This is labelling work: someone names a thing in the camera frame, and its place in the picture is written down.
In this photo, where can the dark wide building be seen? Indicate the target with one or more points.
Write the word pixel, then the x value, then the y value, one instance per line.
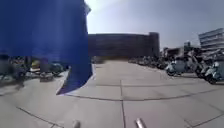
pixel 123 45

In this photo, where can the grey paved plaza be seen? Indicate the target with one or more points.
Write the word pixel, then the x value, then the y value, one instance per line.
pixel 146 86

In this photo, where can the robot's own part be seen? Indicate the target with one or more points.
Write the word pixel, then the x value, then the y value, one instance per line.
pixel 76 124
pixel 140 123

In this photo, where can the blue cloth banner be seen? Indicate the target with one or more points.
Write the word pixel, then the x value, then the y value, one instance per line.
pixel 46 30

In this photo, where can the row of parked scooters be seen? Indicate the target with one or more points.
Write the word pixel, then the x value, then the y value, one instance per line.
pixel 186 65

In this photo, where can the pale multi-storey building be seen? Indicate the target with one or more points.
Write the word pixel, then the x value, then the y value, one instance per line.
pixel 213 40

